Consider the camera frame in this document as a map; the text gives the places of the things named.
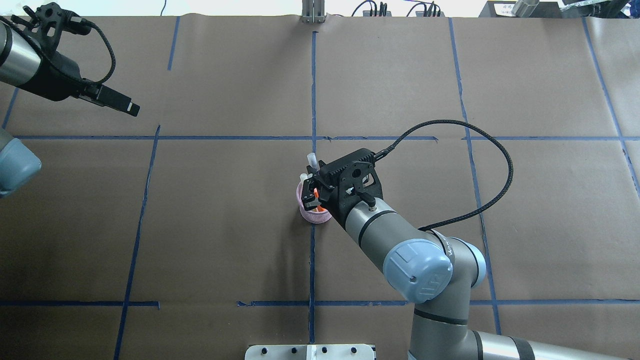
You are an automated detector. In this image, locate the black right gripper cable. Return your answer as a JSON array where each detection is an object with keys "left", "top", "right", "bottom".
[{"left": 372, "top": 119, "right": 515, "bottom": 233}]

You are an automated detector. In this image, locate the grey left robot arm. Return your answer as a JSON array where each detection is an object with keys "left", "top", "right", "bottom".
[{"left": 0, "top": 23, "right": 85, "bottom": 198}]

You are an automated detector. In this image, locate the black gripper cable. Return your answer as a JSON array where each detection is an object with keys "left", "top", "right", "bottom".
[
  {"left": 65, "top": 15, "right": 117, "bottom": 86},
  {"left": 372, "top": 119, "right": 515, "bottom": 233}
]

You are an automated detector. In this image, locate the aluminium frame post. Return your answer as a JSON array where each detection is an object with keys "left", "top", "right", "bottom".
[{"left": 300, "top": 0, "right": 326, "bottom": 24}]

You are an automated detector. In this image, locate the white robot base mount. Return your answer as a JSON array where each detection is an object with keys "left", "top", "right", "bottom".
[{"left": 244, "top": 343, "right": 377, "bottom": 360}]

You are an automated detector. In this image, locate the purple highlighter pen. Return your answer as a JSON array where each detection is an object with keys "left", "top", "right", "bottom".
[{"left": 306, "top": 152, "right": 320, "bottom": 172}]

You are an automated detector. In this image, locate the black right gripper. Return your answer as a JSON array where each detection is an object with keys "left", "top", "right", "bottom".
[{"left": 302, "top": 148, "right": 384, "bottom": 228}]

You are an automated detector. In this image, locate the orange highlighter pen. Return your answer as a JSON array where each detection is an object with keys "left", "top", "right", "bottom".
[{"left": 313, "top": 187, "right": 327, "bottom": 213}]

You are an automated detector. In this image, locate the steel cup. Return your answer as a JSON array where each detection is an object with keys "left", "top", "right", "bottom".
[{"left": 510, "top": 0, "right": 540, "bottom": 18}]

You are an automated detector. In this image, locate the pink mesh pen holder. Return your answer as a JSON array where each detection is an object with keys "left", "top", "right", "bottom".
[{"left": 295, "top": 182, "right": 332, "bottom": 224}]

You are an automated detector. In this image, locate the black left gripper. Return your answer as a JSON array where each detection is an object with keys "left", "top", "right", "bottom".
[{"left": 25, "top": 50, "right": 98, "bottom": 101}]

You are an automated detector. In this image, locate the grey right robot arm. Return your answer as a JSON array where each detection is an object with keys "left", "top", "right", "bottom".
[{"left": 311, "top": 140, "right": 639, "bottom": 360}]

